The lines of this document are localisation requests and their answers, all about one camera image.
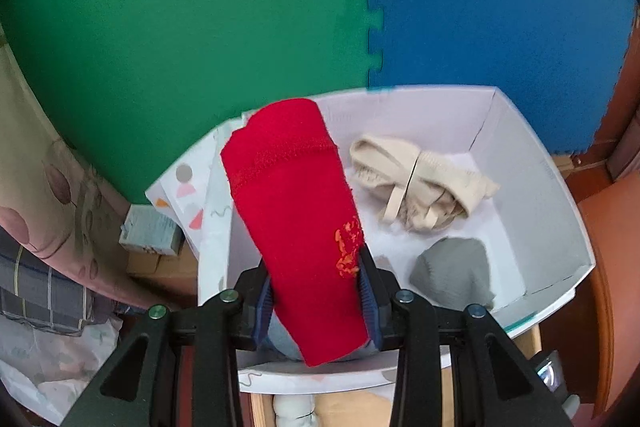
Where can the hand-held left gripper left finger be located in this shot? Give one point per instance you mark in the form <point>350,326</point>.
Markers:
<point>262,312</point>

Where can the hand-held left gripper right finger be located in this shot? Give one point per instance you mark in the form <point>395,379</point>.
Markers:
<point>370,307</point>

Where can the grey sock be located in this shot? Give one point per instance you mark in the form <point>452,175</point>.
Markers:
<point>450,272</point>

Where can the pale blue underwear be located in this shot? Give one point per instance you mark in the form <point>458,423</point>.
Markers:
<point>295,409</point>

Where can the wooden drawer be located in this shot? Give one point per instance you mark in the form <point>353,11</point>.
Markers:
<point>350,409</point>

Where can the red sock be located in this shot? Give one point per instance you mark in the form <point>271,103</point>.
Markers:
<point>295,207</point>

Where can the beige socks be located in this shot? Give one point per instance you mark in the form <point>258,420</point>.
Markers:
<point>435,172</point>

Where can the white cardboard box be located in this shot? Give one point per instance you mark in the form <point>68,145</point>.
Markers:
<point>450,117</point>

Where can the brown cardboard box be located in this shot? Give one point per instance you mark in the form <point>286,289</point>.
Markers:
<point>165,269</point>

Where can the brown wooden furniture panel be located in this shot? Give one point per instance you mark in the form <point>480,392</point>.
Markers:
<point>615,257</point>

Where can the pale green small box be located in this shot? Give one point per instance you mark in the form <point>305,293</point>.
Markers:
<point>150,229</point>

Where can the white patterned cloth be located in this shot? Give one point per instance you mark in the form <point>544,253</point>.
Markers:
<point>190,192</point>

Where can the white floral bedding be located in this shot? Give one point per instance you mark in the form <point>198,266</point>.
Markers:
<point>50,357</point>

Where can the plaid bedding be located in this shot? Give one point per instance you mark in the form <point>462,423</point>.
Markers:
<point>45,292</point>

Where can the pink leaf-print curtain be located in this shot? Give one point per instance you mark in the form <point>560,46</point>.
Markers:
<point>45,187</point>

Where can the green foam mat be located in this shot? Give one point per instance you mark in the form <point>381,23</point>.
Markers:
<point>175,32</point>

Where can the blue foam mat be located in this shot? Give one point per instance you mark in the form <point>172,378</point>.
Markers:
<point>500,7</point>

